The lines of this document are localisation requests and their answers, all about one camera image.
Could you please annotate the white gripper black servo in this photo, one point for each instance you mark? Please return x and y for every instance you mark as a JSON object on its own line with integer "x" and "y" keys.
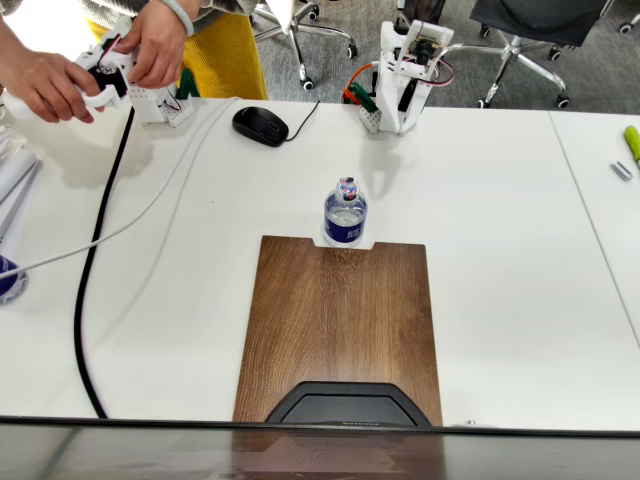
{"x": 409, "y": 102}

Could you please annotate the blue labelled water bottle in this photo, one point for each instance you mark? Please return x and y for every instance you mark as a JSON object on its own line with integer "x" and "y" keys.
{"x": 345, "y": 220}

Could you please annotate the white leader robot arm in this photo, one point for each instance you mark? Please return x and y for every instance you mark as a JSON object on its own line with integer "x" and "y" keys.
{"x": 150, "y": 102}

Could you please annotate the white follower robot arm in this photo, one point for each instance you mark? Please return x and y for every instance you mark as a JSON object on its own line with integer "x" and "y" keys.
{"x": 387, "y": 100}

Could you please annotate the person's right forearm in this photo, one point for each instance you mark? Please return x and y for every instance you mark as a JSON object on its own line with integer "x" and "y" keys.
{"x": 6, "y": 40}

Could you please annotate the person's left hand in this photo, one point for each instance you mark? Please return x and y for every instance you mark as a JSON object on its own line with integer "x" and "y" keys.
{"x": 157, "y": 50}

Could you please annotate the person's right hand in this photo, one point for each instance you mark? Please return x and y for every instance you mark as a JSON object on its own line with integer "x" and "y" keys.
{"x": 45, "y": 87}

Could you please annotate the green table clamp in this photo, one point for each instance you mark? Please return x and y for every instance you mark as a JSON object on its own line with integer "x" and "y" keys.
{"x": 365, "y": 97}
{"x": 187, "y": 85}

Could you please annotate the black waste bin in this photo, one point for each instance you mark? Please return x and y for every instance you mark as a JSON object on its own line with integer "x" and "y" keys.
{"x": 422, "y": 10}

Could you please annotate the black office chair chrome base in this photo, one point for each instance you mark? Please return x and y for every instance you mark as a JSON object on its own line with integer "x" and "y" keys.
{"x": 520, "y": 45}

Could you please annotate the black computer mouse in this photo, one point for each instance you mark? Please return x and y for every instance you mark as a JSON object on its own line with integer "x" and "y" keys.
{"x": 260, "y": 126}

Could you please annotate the brown wooden board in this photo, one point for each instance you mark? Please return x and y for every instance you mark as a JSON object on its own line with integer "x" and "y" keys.
{"x": 340, "y": 325}

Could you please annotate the small grey metal piece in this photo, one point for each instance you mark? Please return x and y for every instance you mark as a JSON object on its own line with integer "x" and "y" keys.
{"x": 622, "y": 170}

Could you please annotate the grey knitted sweater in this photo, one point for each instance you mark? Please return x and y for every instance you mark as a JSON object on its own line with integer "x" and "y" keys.
{"x": 225, "y": 7}

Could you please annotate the office chair caster wheel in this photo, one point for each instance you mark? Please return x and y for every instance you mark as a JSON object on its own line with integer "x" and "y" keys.
{"x": 627, "y": 25}

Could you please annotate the black monitor stand base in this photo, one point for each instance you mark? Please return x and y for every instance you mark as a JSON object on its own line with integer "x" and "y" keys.
{"x": 347, "y": 405}

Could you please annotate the blue white cup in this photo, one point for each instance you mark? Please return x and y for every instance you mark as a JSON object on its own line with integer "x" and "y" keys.
{"x": 10, "y": 285}

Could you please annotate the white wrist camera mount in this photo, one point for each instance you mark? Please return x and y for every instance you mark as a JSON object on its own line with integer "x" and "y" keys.
{"x": 430, "y": 35}

